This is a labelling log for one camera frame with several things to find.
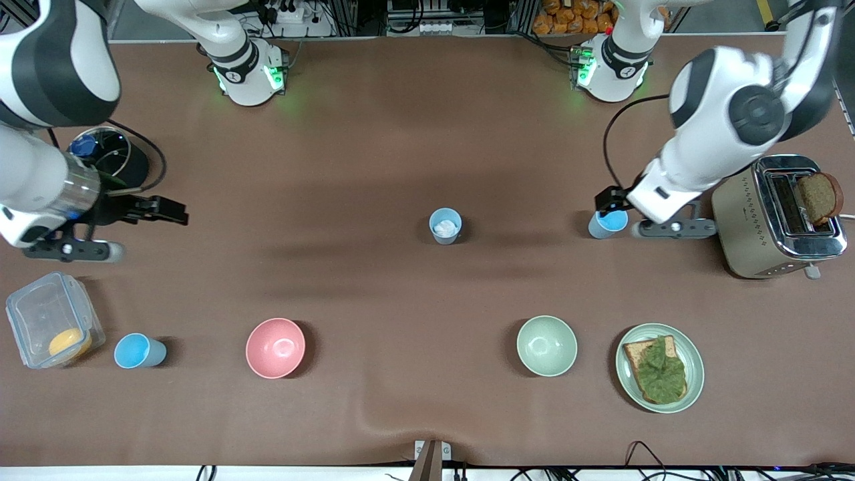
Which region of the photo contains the blue plastic cup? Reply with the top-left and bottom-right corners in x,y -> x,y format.
588,202 -> 629,240
114,333 -> 168,369

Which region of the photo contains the blue cup with white inside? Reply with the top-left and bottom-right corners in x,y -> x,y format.
429,207 -> 463,246

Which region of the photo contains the beige chrome toaster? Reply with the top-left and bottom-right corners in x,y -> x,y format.
711,154 -> 849,280

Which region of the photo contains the clear plastic container blue seal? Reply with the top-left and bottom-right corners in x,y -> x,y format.
5,271 -> 106,370

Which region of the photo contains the yellow round food piece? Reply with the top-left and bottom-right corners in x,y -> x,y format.
48,327 -> 93,361

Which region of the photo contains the brown bread slice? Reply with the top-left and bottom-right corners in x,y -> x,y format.
623,336 -> 689,405

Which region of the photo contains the pale green bowl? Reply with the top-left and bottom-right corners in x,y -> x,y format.
516,315 -> 578,377

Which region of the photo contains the pink bowl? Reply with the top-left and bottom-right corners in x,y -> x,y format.
245,317 -> 307,379

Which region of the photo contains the green lettuce leaf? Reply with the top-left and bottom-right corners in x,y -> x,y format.
636,336 -> 687,404

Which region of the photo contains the pale green plate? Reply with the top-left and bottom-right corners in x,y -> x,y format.
615,323 -> 705,414

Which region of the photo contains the bag of orange buns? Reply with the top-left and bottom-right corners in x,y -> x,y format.
532,0 -> 619,35

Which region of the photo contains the dark brown toast slice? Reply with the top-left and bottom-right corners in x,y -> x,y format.
796,172 -> 844,226

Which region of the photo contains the dark saucepan with blue handle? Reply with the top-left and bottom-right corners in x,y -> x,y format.
67,126 -> 151,198

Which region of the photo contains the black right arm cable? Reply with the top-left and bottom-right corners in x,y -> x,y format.
107,119 -> 168,196

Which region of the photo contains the black looped cable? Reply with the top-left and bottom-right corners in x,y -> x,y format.
625,441 -> 669,481

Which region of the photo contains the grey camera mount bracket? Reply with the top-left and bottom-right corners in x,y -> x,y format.
413,440 -> 452,481

